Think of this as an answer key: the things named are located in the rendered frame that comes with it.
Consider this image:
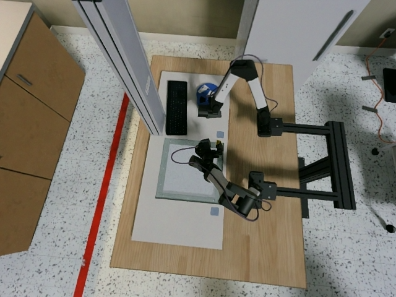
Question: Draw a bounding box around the black keyboard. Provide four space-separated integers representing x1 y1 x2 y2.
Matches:
166 80 187 136

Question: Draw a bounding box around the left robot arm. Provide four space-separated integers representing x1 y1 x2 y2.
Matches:
189 138 264 217

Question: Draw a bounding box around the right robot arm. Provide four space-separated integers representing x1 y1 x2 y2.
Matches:
198 59 271 134

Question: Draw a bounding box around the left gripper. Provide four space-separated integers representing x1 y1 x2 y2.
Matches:
195 140 223 162

